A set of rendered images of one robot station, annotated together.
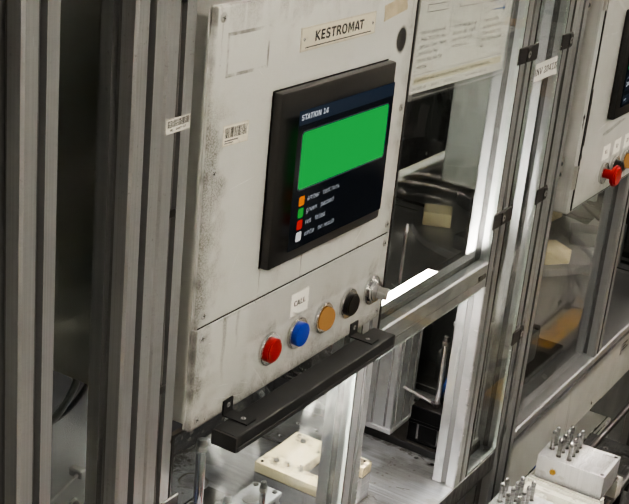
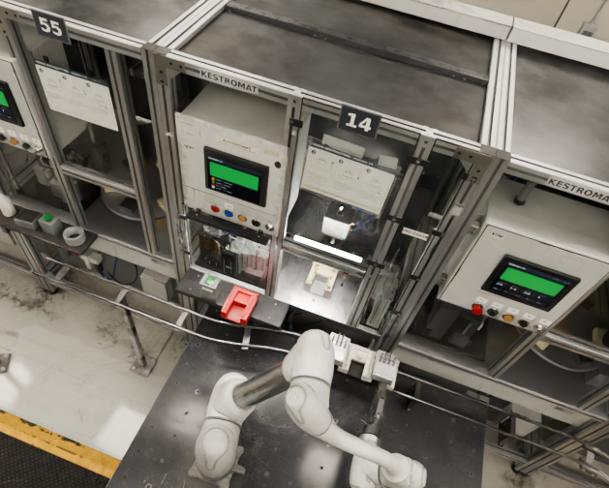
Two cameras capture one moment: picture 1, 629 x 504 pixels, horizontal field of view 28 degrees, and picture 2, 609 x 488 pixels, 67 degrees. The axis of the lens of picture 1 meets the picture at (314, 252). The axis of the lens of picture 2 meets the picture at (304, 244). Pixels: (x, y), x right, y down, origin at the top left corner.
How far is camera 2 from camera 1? 1.93 m
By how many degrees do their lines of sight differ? 61
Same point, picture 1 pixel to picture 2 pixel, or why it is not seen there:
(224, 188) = (187, 158)
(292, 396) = (213, 223)
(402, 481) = (342, 308)
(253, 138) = (197, 152)
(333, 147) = (227, 173)
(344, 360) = (241, 231)
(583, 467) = (377, 366)
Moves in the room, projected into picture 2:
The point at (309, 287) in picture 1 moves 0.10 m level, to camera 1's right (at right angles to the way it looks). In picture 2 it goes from (233, 205) to (235, 224)
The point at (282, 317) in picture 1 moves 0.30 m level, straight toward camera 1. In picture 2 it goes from (221, 204) to (142, 210)
